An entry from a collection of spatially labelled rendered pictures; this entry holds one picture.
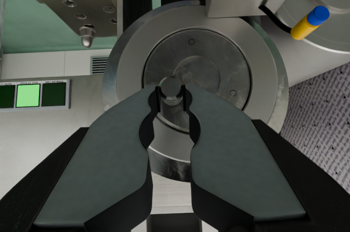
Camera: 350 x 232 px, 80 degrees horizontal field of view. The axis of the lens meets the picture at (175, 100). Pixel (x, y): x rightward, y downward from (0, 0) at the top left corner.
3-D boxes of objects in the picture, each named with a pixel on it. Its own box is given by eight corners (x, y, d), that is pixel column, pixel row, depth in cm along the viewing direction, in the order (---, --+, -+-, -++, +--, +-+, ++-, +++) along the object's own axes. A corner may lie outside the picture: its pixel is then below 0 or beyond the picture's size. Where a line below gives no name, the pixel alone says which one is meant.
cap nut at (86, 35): (91, 26, 49) (91, 44, 49) (98, 33, 53) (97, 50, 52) (76, 26, 49) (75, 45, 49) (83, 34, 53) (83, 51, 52)
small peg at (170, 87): (187, 80, 12) (177, 103, 12) (185, 90, 15) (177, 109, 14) (163, 71, 12) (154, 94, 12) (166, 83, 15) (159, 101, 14)
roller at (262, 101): (304, 45, 15) (236, 195, 14) (225, 100, 41) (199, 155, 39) (162, -20, 16) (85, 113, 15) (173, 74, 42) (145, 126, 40)
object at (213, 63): (273, 88, 14) (186, 156, 14) (262, 94, 16) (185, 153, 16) (205, 8, 15) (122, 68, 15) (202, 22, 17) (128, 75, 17)
